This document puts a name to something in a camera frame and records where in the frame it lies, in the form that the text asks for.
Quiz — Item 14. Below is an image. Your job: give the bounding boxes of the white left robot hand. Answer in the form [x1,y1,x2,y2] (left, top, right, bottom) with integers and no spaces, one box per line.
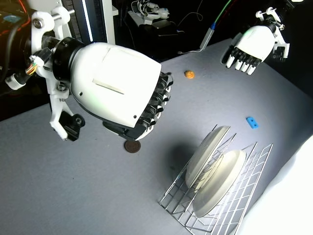
[220,25,274,75]

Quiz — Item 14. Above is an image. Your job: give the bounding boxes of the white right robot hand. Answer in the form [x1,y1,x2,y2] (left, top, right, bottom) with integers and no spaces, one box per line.
[52,36,174,141]

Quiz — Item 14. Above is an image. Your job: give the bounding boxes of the white plate dark rim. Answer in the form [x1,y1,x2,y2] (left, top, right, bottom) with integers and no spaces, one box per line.
[185,125,232,189]
[192,149,247,218]

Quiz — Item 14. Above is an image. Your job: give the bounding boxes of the white cabinet blue light strip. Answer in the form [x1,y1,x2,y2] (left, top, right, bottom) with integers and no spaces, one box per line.
[24,0,115,44]

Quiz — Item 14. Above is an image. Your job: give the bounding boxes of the brown round cookie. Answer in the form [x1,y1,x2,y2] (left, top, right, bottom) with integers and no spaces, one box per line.
[124,140,141,154]

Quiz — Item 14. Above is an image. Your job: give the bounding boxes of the black box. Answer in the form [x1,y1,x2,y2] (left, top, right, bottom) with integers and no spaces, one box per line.
[139,19,179,37]

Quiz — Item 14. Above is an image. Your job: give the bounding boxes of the blue block two holes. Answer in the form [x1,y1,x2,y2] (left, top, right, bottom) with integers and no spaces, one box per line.
[246,117,259,129]

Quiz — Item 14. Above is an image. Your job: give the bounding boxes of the spare white robot hand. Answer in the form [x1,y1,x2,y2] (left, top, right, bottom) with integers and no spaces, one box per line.
[132,0,171,21]

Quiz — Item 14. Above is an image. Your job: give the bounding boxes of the green cable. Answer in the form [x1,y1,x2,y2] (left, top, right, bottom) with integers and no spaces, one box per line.
[213,0,233,24]

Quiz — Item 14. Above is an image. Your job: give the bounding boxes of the grey cable connector sleeve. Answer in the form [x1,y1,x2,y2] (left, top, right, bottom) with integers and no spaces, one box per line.
[199,23,216,51]

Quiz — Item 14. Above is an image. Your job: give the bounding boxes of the thin white cable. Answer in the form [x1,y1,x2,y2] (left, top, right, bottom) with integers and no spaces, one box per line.
[179,48,203,56]

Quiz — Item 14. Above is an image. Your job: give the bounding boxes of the silver wire dish rack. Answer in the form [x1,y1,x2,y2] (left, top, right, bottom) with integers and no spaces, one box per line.
[157,124,274,235]

